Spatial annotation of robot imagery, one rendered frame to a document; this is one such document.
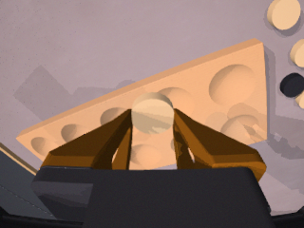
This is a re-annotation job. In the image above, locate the orange tray with round pockets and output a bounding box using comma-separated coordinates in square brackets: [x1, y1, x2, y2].
[16, 38, 267, 170]

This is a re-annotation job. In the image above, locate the black round disc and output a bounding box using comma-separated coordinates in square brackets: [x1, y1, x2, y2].
[279, 73, 304, 98]

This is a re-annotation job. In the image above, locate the tan wooden disc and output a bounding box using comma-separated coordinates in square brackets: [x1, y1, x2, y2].
[295, 90, 304, 108]
[131, 92, 174, 135]
[290, 39, 304, 67]
[267, 0, 300, 29]

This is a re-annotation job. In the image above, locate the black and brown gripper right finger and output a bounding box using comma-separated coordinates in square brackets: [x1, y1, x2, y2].
[173, 108, 266, 181]

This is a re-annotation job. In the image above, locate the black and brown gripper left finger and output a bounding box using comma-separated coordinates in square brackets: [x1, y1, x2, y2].
[41, 108, 133, 169]

